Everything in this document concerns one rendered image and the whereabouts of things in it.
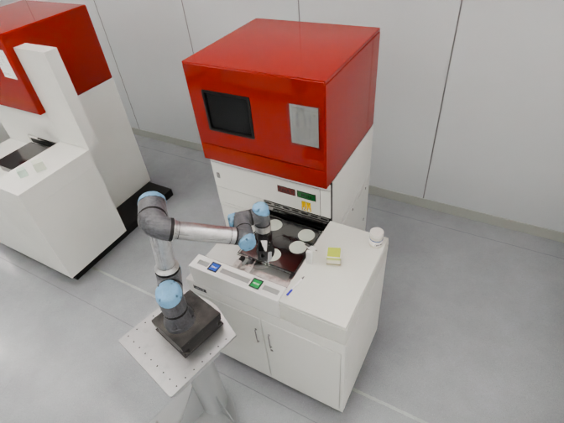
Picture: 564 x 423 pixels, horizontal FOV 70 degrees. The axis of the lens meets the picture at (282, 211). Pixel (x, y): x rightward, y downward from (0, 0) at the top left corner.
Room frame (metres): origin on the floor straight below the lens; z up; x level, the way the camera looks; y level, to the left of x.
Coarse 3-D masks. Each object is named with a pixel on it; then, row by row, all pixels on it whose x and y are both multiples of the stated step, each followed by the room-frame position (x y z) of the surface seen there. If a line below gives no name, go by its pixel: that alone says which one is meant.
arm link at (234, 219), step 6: (246, 210) 1.41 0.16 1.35; (228, 216) 1.37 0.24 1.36; (234, 216) 1.37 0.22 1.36; (240, 216) 1.36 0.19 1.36; (246, 216) 1.37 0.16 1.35; (252, 216) 1.37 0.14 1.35; (228, 222) 1.36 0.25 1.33; (234, 222) 1.34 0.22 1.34; (240, 222) 1.32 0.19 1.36; (246, 222) 1.32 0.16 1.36; (252, 222) 1.35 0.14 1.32
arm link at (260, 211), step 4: (256, 204) 1.41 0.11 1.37; (260, 204) 1.41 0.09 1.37; (264, 204) 1.41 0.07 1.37; (252, 208) 1.40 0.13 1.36; (256, 208) 1.38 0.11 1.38; (260, 208) 1.38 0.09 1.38; (264, 208) 1.38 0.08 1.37; (268, 208) 1.39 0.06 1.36; (252, 212) 1.38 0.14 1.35; (256, 212) 1.37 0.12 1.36; (260, 212) 1.37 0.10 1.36; (264, 212) 1.37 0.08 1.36; (268, 212) 1.38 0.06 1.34; (256, 216) 1.37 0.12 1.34; (260, 216) 1.37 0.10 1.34; (264, 216) 1.37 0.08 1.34; (268, 216) 1.38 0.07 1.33; (256, 220) 1.36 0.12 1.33; (260, 220) 1.36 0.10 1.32; (264, 220) 1.37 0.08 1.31; (268, 220) 1.38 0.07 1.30; (256, 224) 1.38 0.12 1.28; (260, 224) 1.37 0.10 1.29; (264, 224) 1.37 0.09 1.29; (268, 224) 1.38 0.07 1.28
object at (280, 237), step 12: (288, 228) 1.73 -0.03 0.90; (300, 228) 1.72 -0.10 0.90; (312, 228) 1.71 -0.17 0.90; (276, 240) 1.65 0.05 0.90; (288, 240) 1.63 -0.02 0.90; (300, 240) 1.62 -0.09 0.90; (312, 240) 1.61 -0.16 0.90; (252, 252) 1.57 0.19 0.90; (288, 252) 1.54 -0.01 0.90; (276, 264) 1.46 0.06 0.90; (288, 264) 1.45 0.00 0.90
